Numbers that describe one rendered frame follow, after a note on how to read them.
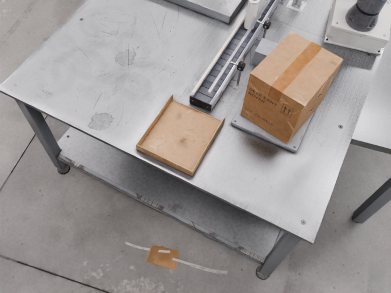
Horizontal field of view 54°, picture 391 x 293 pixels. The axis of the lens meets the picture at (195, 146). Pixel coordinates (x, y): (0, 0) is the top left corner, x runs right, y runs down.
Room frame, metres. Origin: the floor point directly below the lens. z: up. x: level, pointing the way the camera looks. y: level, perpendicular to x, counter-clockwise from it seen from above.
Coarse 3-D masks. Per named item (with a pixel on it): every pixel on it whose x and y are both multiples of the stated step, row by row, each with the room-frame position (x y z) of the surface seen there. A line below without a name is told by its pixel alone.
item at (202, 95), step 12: (264, 12) 1.62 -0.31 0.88; (240, 36) 1.44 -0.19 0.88; (252, 36) 1.47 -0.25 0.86; (228, 48) 1.35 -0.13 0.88; (240, 48) 1.35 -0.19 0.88; (216, 72) 1.19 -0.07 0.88; (228, 72) 1.20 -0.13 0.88; (204, 84) 1.12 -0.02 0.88; (216, 84) 1.12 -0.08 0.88; (192, 96) 1.05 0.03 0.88; (204, 96) 1.05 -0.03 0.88
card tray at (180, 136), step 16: (160, 112) 0.96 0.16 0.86; (176, 112) 0.99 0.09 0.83; (192, 112) 0.99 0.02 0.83; (160, 128) 0.90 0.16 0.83; (176, 128) 0.90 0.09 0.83; (192, 128) 0.91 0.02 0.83; (208, 128) 0.91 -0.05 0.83; (144, 144) 0.81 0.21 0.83; (160, 144) 0.82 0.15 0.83; (176, 144) 0.82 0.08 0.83; (192, 144) 0.83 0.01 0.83; (208, 144) 0.81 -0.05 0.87; (160, 160) 0.74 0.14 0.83; (176, 160) 0.75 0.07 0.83; (192, 160) 0.75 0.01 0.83
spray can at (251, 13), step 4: (248, 0) 1.50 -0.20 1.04; (252, 0) 1.49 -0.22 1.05; (256, 0) 1.49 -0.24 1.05; (248, 4) 1.50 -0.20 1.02; (252, 4) 1.48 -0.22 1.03; (256, 4) 1.48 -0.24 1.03; (248, 8) 1.49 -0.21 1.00; (252, 8) 1.48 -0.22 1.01; (256, 8) 1.49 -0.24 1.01; (248, 12) 1.49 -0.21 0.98; (252, 12) 1.48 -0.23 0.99; (256, 12) 1.49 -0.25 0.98; (248, 16) 1.49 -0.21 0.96; (252, 16) 1.48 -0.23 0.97; (256, 16) 1.50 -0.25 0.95; (248, 20) 1.48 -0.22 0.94; (252, 20) 1.48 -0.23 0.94; (244, 24) 1.50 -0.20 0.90; (248, 24) 1.48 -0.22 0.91
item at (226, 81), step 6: (276, 0) 1.73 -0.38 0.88; (270, 12) 1.63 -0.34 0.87; (264, 18) 1.58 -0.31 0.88; (258, 30) 1.49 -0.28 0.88; (252, 42) 1.42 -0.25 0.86; (246, 48) 1.36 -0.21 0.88; (246, 54) 1.36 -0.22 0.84; (240, 60) 1.30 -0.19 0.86; (234, 66) 1.24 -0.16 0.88; (234, 72) 1.24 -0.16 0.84; (228, 78) 1.16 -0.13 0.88; (222, 84) 1.13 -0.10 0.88; (222, 90) 1.11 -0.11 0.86; (216, 96) 1.06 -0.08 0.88; (192, 102) 1.04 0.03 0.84; (198, 102) 1.03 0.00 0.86; (210, 102) 1.02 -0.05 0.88; (204, 108) 1.02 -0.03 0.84; (210, 108) 1.01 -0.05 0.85
